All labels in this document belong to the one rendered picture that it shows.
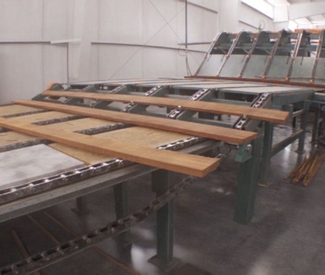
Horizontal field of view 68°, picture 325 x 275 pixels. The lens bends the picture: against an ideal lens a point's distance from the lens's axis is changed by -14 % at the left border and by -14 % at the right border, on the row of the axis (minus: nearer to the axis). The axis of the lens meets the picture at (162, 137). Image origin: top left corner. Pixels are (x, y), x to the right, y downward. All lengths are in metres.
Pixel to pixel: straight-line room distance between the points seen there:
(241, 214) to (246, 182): 0.30
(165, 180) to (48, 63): 6.36
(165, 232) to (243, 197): 0.80
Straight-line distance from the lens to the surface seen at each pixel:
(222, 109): 2.16
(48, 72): 7.57
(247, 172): 2.16
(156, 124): 1.76
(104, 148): 1.23
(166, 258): 1.84
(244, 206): 2.28
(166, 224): 1.68
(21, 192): 0.96
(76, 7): 7.86
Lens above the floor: 1.21
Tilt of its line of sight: 14 degrees down
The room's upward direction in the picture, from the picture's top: straight up
